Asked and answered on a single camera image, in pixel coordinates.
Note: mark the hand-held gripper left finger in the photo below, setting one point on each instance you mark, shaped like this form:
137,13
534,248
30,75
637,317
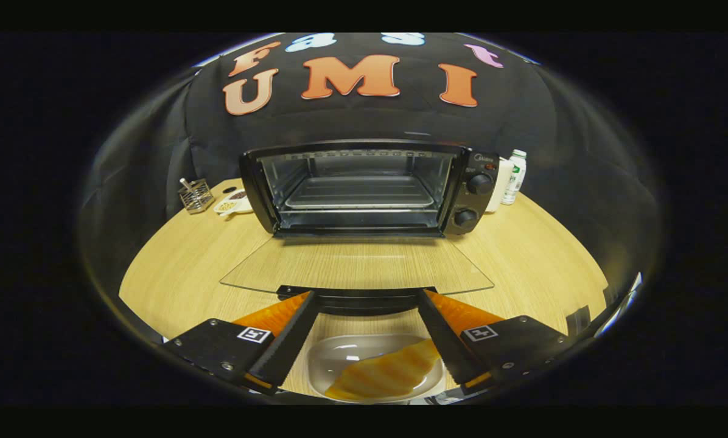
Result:
291,340

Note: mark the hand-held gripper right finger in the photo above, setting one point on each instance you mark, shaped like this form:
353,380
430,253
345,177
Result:
443,340

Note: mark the yellow striped pastry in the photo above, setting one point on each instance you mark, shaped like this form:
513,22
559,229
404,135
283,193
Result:
388,374

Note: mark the black toaster oven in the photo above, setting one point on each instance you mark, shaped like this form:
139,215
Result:
476,201

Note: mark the translucent white food plate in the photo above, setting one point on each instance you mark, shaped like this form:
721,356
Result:
339,359

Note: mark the small black flat piece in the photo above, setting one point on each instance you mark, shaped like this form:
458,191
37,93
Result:
579,319

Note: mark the small snack dish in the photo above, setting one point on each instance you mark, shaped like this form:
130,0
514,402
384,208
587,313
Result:
233,202

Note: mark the small white green-label bottle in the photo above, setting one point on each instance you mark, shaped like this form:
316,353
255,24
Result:
515,179

